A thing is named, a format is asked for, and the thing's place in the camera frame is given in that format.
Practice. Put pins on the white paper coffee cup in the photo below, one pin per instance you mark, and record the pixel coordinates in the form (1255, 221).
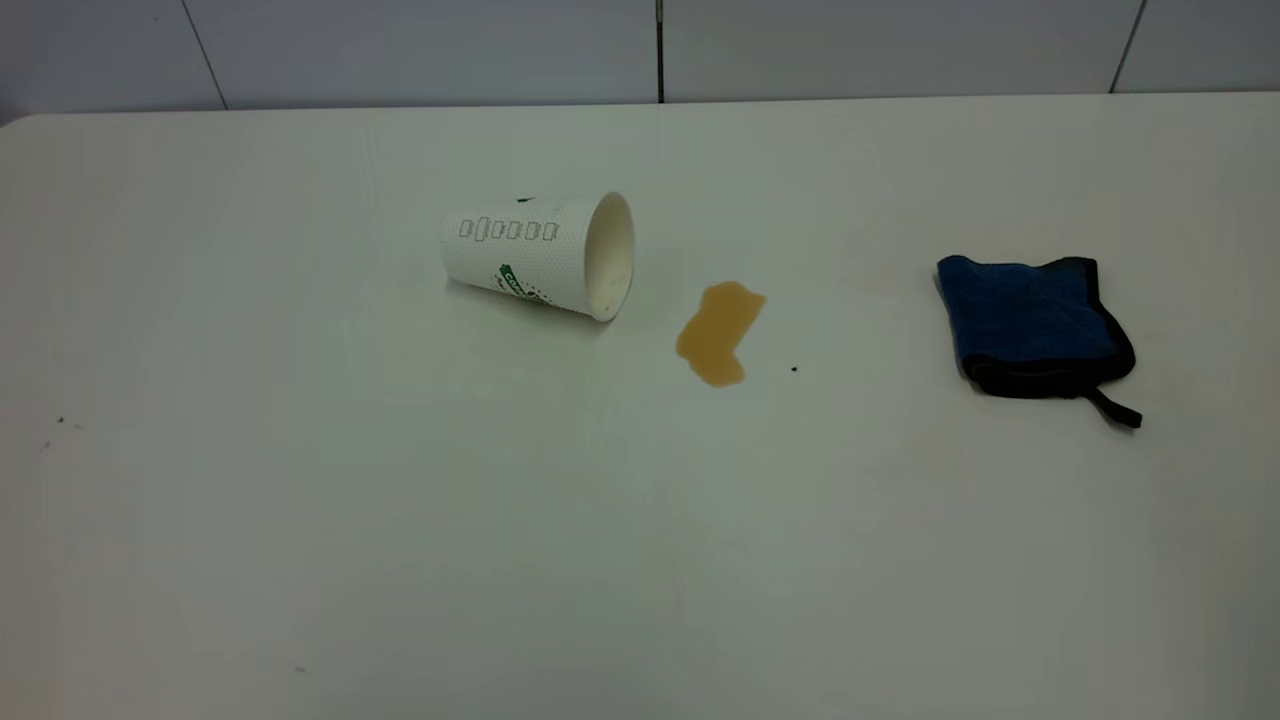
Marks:
(520, 255)

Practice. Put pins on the blue cloth with black trim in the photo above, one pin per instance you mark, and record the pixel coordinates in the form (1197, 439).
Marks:
(1020, 320)

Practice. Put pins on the brown coffee spill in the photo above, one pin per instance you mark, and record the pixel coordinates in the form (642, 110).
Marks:
(715, 340)

